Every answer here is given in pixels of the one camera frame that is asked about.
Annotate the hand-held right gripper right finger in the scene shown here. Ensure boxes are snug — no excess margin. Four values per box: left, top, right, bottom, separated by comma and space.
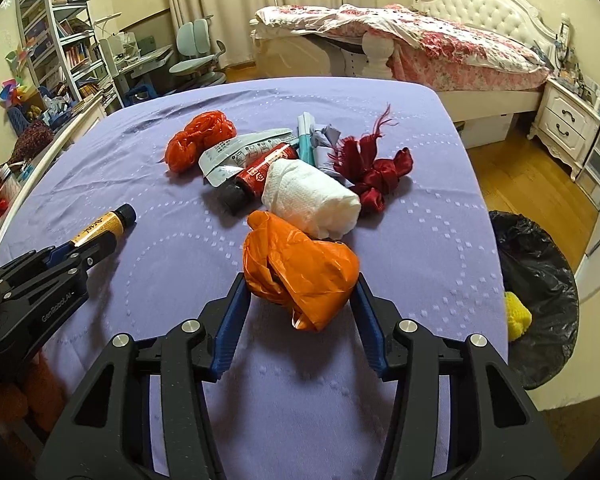
350, 272, 566, 480

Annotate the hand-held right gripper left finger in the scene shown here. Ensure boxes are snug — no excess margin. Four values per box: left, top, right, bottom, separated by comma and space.
35, 272, 253, 480

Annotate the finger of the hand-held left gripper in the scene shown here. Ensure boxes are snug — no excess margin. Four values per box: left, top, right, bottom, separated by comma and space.
7, 232, 118, 306
0, 242, 78, 291

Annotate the yellow tube with black cap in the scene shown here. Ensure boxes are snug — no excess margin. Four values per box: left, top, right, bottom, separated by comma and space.
72, 203, 137, 248

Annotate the orange plastic bag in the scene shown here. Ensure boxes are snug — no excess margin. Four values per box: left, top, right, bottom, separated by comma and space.
242, 210, 361, 332

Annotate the red bottle with black cap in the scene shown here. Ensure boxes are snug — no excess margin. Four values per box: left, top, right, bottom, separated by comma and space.
217, 142, 301, 216

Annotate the bin with black liner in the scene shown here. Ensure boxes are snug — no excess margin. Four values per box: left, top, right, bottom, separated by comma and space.
487, 210, 581, 391

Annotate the purple tablecloth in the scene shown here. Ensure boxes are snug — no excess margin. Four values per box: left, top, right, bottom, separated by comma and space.
0, 77, 511, 480

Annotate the orange fuzzy clothing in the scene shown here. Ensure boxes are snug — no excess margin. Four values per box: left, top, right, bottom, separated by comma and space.
0, 355, 66, 461

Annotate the white wooden cabinet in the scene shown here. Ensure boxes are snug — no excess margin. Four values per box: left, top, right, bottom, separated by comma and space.
0, 95, 108, 276

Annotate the blue plastic basket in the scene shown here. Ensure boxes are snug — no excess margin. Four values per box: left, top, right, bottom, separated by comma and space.
7, 87, 76, 136

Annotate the white paper towel wad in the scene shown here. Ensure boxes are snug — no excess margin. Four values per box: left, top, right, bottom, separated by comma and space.
261, 159, 362, 240

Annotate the yellow foam net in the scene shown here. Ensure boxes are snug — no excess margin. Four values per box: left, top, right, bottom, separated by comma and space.
504, 291, 533, 343

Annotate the crumpled red plastic bag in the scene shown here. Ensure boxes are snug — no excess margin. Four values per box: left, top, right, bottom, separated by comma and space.
164, 111, 238, 173

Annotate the silver foil packet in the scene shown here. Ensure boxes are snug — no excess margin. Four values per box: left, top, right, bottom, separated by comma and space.
198, 127, 301, 188

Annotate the dark red ribbon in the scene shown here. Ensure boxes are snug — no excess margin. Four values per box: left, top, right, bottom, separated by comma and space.
330, 104, 415, 216

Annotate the white study desk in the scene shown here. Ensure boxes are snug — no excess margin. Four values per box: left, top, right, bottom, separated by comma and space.
95, 12, 176, 106

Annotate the grey paper scrap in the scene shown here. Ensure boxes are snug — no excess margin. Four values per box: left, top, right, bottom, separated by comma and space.
307, 122, 341, 178

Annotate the teal tube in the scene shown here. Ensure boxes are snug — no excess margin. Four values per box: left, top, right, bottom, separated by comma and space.
295, 112, 321, 166

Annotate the white bookshelf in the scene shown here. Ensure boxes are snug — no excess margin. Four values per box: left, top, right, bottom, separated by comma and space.
15, 0, 126, 116

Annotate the pale green desk chair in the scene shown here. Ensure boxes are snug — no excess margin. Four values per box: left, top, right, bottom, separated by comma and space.
170, 17, 228, 96

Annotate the white storage box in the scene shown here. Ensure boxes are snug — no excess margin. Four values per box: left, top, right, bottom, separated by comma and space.
462, 110, 513, 148

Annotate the white nightstand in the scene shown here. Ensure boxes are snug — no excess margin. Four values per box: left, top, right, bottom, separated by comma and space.
527, 77, 600, 181

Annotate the floral pink blanket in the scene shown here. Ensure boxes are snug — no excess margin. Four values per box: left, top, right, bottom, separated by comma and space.
252, 4, 551, 93

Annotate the white bed with tufted headboard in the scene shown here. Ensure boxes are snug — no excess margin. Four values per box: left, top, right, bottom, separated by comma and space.
250, 0, 571, 126

